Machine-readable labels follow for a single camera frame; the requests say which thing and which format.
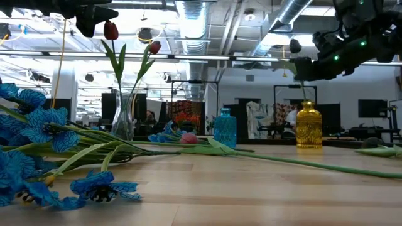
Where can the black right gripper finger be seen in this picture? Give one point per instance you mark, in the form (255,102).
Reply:
(303,69)

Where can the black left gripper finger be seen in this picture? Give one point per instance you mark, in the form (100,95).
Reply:
(91,19)

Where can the dark tulip with green stem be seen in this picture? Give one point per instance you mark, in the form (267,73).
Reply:
(188,138)
(295,46)
(380,152)

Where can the blue artificial flower bunch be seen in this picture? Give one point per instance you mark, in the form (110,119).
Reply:
(41,125)
(163,136)

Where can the yellow glass vase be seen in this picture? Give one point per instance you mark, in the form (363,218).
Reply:
(309,128)

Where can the blue glass vase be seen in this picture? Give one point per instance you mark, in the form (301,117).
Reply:
(225,130)

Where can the clear glass vase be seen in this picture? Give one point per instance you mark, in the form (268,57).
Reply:
(123,125)

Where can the red white floral cloth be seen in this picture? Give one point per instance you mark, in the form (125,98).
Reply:
(281,110)

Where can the person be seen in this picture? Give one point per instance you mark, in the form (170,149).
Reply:
(291,119)
(150,117)

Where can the black monitor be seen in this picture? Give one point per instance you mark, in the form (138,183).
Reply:
(372,108)

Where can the white patterned cloth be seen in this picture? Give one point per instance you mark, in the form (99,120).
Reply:
(257,116)

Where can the black monitor stand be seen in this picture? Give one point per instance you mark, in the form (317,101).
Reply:
(394,119)

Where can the white pillar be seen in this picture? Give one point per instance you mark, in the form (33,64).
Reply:
(67,91)

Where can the black desk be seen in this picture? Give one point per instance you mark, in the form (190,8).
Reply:
(373,132)

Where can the black partition panel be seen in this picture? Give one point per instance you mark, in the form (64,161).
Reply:
(108,106)

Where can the colourful patterned cloth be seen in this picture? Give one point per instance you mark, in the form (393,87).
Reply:
(183,108)

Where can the black frame stand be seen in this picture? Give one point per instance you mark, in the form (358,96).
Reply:
(295,85)
(194,82)

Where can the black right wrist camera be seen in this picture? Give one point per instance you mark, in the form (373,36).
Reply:
(358,14)

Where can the silver ceiling duct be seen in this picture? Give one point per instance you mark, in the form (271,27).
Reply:
(193,25)
(289,12)

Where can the horizontal ceiling light rail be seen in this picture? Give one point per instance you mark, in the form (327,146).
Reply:
(201,57)

